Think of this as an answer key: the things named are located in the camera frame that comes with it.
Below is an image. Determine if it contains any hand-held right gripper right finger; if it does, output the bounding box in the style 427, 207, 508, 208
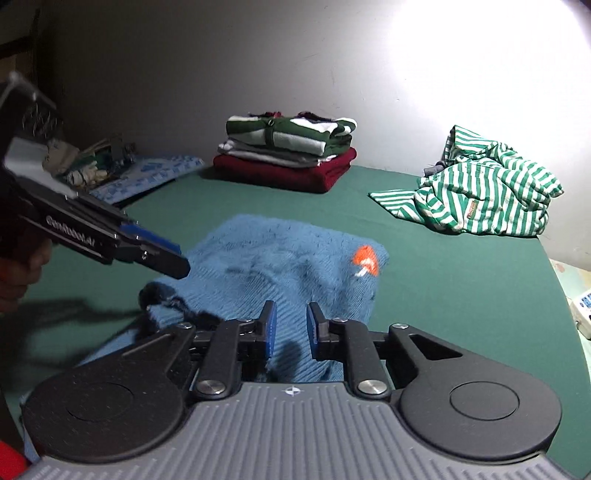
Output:
306, 301, 462, 401

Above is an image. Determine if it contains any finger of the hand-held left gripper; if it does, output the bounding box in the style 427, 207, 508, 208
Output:
115, 239, 192, 281
118, 222, 184, 258

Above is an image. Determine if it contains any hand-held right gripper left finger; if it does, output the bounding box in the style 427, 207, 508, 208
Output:
122, 300, 277, 402

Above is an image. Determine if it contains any blue knit sweater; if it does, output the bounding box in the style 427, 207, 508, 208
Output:
21, 213, 392, 462

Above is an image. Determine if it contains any stack of folded clothes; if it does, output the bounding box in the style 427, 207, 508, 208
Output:
212, 147, 358, 195

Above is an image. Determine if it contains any person's left hand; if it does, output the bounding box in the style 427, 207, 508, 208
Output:
0, 239, 55, 315

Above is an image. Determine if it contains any blue patterned cloth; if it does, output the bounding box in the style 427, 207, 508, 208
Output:
87, 154, 205, 207

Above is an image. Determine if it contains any folded grey garment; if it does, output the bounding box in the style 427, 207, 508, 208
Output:
217, 138, 339, 169

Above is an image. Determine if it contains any green mat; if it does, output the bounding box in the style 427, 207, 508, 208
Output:
0, 164, 580, 462

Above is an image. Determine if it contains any folded green white cardigan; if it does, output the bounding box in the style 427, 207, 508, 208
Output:
225, 115, 359, 156

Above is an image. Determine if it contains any folded red plaid garment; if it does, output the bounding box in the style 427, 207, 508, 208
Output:
248, 110, 334, 123

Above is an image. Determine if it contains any green white striped shirt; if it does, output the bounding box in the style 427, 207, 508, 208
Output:
368, 124, 566, 238

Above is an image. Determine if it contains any person's red garment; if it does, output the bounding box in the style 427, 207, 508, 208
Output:
0, 440, 27, 480

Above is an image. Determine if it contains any white power strip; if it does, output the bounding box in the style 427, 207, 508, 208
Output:
567, 287, 591, 341

